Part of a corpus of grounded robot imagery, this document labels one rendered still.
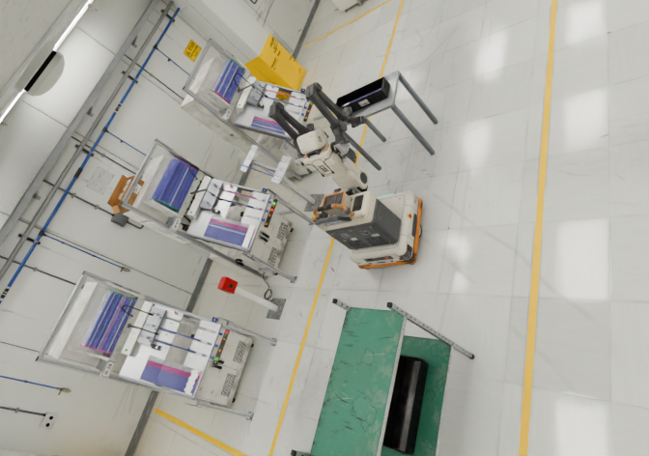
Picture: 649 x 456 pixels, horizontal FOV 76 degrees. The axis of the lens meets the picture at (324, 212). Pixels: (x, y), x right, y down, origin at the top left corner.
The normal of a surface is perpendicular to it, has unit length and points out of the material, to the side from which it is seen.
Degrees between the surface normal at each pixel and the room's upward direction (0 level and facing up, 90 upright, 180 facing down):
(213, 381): 90
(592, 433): 0
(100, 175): 90
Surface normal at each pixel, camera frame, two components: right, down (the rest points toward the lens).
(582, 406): -0.64, -0.48
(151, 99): 0.72, -0.10
